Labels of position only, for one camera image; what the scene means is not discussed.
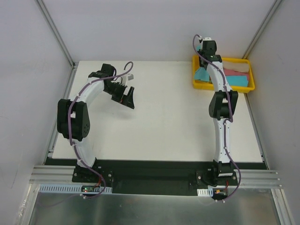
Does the teal green t shirt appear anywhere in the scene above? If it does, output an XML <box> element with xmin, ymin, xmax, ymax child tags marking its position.
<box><xmin>193</xmin><ymin>45</ymin><xmax>210</xmax><ymax>83</ymax></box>

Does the yellow plastic bin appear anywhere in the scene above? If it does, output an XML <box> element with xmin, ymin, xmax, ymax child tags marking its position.
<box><xmin>192</xmin><ymin>55</ymin><xmax>255</xmax><ymax>93</ymax></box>

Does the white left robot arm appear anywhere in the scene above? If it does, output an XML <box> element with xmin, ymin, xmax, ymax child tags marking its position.
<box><xmin>57</xmin><ymin>61</ymin><xmax>135</xmax><ymax>182</ymax></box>

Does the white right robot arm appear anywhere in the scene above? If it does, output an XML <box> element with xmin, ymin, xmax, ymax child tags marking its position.
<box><xmin>197</xmin><ymin>37</ymin><xmax>238</xmax><ymax>185</ymax></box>

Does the pink rolled t shirt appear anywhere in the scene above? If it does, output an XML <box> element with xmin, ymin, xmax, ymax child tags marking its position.
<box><xmin>224</xmin><ymin>69</ymin><xmax>249</xmax><ymax>76</ymax></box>

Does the blue rolled t shirt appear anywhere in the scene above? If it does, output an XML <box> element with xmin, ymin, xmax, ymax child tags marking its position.
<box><xmin>226</xmin><ymin>76</ymin><xmax>248</xmax><ymax>87</ymax></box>

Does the beige rolled t shirt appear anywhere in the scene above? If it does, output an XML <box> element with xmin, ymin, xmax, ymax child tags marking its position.
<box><xmin>223</xmin><ymin>61</ymin><xmax>249</xmax><ymax>73</ymax></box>

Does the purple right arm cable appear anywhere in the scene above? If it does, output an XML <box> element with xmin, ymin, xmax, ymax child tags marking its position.
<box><xmin>192</xmin><ymin>34</ymin><xmax>242</xmax><ymax>203</ymax></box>

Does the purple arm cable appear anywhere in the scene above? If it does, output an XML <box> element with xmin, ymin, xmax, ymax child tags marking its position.
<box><xmin>192</xmin><ymin>34</ymin><xmax>242</xmax><ymax>203</ymax></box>
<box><xmin>67</xmin><ymin>61</ymin><xmax>134</xmax><ymax>200</ymax></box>

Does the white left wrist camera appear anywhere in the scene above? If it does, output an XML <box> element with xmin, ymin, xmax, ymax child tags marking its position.
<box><xmin>121</xmin><ymin>74</ymin><xmax>134</xmax><ymax>85</ymax></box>

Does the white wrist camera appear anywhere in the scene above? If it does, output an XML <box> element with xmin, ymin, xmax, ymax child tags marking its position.
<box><xmin>198</xmin><ymin>36</ymin><xmax>212</xmax><ymax>43</ymax></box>
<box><xmin>121</xmin><ymin>74</ymin><xmax>134</xmax><ymax>85</ymax></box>

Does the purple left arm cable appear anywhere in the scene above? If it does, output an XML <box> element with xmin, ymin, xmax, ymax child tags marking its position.
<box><xmin>67</xmin><ymin>61</ymin><xmax>134</xmax><ymax>200</ymax></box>

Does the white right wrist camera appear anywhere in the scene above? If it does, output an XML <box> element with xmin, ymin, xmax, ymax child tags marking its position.
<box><xmin>198</xmin><ymin>36</ymin><xmax>212</xmax><ymax>43</ymax></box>

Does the right aluminium corner post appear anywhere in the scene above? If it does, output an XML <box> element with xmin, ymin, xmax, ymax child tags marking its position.
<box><xmin>242</xmin><ymin>0</ymin><xmax>284</xmax><ymax>59</ymax></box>

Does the aluminium corner post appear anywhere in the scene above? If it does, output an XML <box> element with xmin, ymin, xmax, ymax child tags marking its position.
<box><xmin>242</xmin><ymin>0</ymin><xmax>284</xmax><ymax>59</ymax></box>
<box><xmin>35</xmin><ymin>0</ymin><xmax>76</xmax><ymax>69</ymax></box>

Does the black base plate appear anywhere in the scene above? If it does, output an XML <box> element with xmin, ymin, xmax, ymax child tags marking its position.
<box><xmin>44</xmin><ymin>157</ymin><xmax>242</xmax><ymax>196</ymax></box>

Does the left aluminium corner post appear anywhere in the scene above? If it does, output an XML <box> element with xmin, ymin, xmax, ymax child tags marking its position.
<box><xmin>35</xmin><ymin>0</ymin><xmax>76</xmax><ymax>69</ymax></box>

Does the aluminium rail frame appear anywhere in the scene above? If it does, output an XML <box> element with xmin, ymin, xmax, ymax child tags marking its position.
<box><xmin>31</xmin><ymin>158</ymin><xmax>283</xmax><ymax>189</ymax></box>

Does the right white cable duct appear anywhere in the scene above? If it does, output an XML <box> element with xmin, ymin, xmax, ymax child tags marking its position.
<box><xmin>197</xmin><ymin>188</ymin><xmax>213</xmax><ymax>197</ymax></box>

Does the white cable duct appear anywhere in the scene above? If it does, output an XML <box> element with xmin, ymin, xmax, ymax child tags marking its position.
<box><xmin>197</xmin><ymin>188</ymin><xmax>213</xmax><ymax>197</ymax></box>
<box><xmin>39</xmin><ymin>184</ymin><xmax>113</xmax><ymax>195</ymax></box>

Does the left white cable duct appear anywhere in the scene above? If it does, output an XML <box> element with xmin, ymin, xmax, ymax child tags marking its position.
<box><xmin>39</xmin><ymin>184</ymin><xmax>113</xmax><ymax>195</ymax></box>

